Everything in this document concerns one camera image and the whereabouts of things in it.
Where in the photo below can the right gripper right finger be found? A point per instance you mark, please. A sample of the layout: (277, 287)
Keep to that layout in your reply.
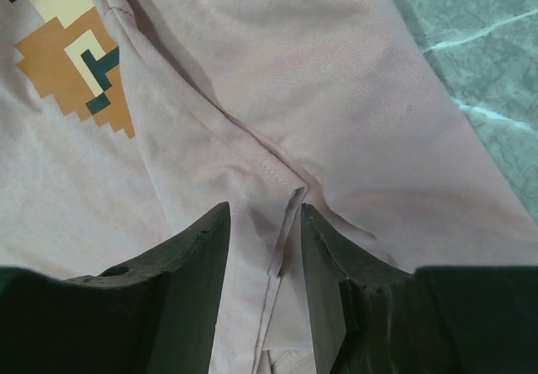
(369, 317)

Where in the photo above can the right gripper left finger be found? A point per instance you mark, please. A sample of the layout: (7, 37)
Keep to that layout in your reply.
(155, 313)

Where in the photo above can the pink printed t shirt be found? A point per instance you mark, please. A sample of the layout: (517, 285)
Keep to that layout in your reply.
(124, 121)

